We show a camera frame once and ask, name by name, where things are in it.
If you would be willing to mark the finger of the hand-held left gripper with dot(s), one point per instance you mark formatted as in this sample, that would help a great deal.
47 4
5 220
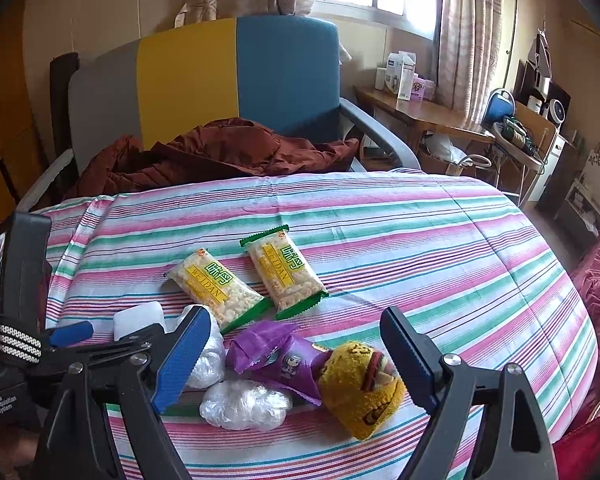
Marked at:
115 350
72 334

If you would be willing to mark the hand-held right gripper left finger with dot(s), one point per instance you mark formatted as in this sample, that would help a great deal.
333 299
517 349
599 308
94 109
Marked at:
180 360

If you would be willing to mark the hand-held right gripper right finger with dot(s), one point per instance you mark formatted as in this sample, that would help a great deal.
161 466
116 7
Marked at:
405 355

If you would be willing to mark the clear plastic bag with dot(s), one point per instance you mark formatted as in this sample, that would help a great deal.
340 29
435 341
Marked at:
245 405
210 360

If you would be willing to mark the white block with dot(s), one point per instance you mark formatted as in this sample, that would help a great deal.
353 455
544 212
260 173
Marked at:
135 317

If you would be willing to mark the yellow plush toy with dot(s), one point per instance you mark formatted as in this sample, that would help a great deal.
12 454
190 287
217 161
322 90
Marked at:
360 400

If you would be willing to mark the purple snack packet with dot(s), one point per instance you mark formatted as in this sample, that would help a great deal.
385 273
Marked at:
285 360

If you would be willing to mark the person's left forearm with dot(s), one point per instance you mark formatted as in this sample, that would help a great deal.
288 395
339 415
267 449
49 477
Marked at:
7 452

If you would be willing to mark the rice cracker packet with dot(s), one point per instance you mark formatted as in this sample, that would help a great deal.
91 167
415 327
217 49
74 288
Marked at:
285 272
215 285

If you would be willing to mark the striped bedsheet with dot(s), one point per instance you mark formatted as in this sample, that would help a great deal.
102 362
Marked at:
430 260

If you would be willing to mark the white plastic bag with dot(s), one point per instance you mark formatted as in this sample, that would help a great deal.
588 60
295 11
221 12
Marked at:
442 149

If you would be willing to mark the rust brown jacket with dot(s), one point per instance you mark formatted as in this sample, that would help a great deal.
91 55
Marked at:
220 152

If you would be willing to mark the wooden desk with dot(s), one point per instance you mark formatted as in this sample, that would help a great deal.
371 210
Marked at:
430 115

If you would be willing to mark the white cabinet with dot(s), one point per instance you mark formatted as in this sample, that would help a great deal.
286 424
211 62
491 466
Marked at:
552 160

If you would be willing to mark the grey yellow blue armchair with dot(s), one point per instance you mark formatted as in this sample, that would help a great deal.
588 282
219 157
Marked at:
190 75

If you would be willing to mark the pink tissue box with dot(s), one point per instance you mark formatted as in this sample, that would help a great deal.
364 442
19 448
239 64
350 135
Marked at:
424 89

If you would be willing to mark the white carton with blue print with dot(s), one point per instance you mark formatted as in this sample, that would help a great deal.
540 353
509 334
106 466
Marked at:
401 75

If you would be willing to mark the small white fan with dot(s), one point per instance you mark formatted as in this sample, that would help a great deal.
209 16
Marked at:
557 112

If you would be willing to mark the black shelf unit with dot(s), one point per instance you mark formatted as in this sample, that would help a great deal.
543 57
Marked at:
530 85

